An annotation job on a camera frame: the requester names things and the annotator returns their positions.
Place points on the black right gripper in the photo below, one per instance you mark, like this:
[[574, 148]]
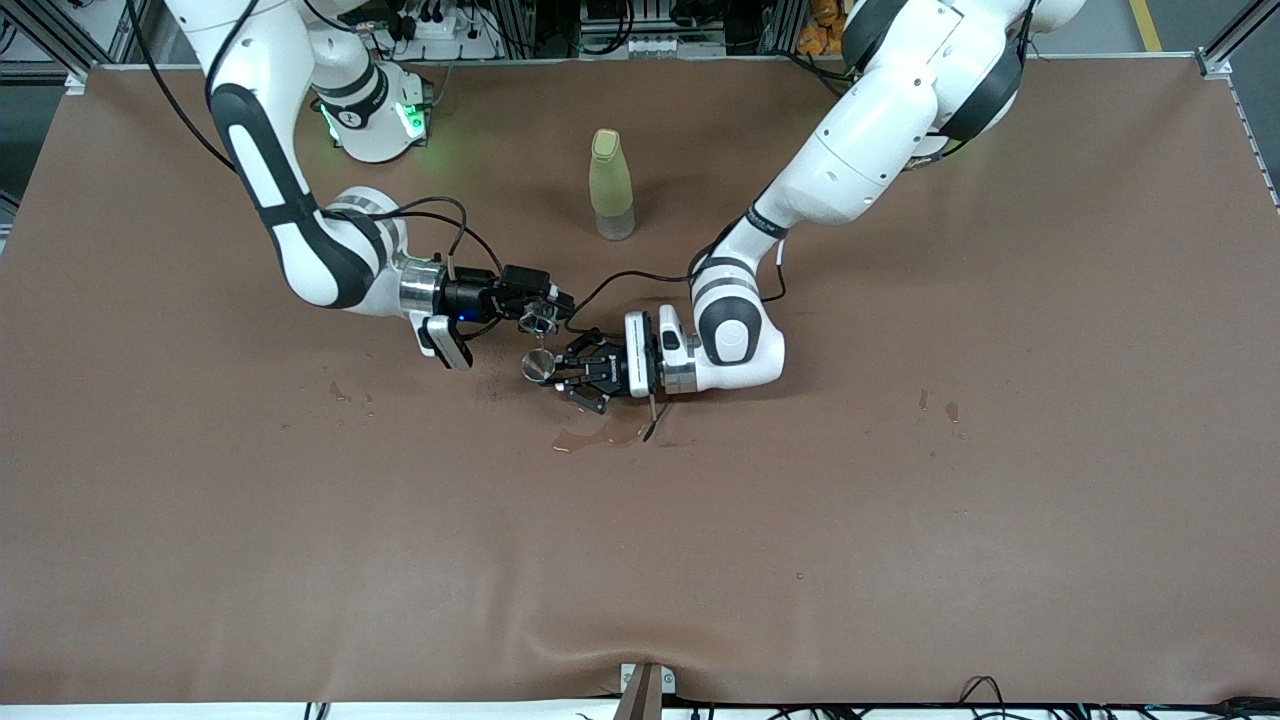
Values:
[[467, 297]]

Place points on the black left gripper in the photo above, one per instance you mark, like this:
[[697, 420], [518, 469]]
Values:
[[607, 369]]

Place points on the metal hourglass shaker cup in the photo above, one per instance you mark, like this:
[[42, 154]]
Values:
[[538, 368]]

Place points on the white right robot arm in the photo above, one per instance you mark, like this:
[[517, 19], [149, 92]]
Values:
[[255, 60]]

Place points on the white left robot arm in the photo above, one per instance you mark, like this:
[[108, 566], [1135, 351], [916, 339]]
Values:
[[860, 130]]

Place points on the brown spilled liquid puddle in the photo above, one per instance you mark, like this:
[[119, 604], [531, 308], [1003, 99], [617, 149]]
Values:
[[590, 437]]

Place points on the yellow-green bottle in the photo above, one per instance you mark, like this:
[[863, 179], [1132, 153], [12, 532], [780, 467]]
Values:
[[610, 185]]

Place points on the brown table mat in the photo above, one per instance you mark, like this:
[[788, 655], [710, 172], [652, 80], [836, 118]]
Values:
[[800, 550]]

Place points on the long white power strip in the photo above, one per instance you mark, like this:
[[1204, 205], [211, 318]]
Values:
[[650, 46]]

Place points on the white power strip with plugs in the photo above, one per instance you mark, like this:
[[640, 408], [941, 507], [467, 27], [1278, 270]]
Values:
[[435, 25]]

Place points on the orange snack bags pile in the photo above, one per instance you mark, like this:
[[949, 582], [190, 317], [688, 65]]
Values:
[[822, 35]]

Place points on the grey metal table bracket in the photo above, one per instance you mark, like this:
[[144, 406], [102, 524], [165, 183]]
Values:
[[668, 680]]

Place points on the aluminium frame profile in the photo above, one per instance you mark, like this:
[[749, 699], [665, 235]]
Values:
[[1215, 62], [76, 80]]

